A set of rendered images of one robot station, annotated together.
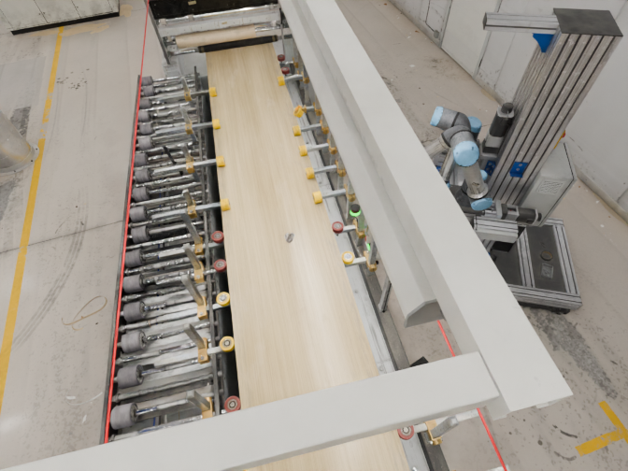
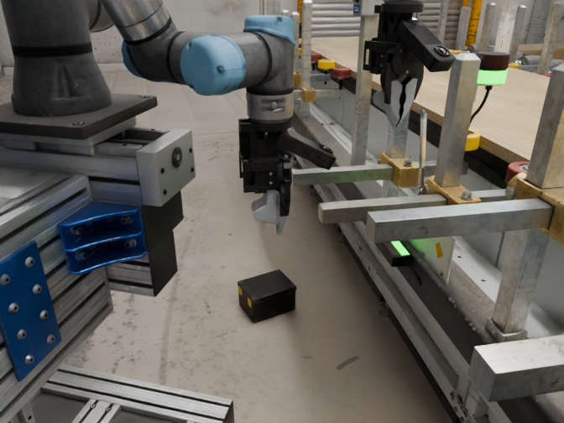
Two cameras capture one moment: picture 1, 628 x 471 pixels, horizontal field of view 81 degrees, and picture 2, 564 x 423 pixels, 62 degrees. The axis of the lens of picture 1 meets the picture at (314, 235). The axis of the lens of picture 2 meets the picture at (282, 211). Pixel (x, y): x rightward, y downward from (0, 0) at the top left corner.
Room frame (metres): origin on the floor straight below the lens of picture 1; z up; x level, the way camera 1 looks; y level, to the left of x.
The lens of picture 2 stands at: (2.32, -0.64, 1.22)
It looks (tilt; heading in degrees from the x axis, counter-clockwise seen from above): 26 degrees down; 180
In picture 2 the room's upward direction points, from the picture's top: straight up
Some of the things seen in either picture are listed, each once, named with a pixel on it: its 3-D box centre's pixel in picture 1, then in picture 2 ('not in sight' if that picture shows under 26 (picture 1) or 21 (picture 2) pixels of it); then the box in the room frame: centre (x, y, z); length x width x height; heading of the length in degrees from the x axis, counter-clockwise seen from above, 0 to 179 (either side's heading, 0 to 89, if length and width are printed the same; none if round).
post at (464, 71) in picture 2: (360, 229); (446, 181); (1.47, -0.31, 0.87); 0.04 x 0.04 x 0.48; 10
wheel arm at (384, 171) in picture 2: (376, 257); (380, 172); (1.28, -0.40, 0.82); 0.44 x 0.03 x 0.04; 100
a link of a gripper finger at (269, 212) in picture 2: not in sight; (270, 214); (1.59, -0.66, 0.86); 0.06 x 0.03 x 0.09; 100
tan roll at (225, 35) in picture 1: (235, 33); not in sight; (3.95, 0.66, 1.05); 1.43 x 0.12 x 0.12; 100
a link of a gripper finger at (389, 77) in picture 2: not in sight; (392, 78); (1.47, -0.44, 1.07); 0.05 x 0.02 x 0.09; 120
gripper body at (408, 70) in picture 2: not in sight; (395, 40); (1.44, -0.43, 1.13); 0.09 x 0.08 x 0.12; 30
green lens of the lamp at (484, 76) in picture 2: not in sight; (488, 75); (1.47, -0.27, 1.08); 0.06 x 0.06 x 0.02
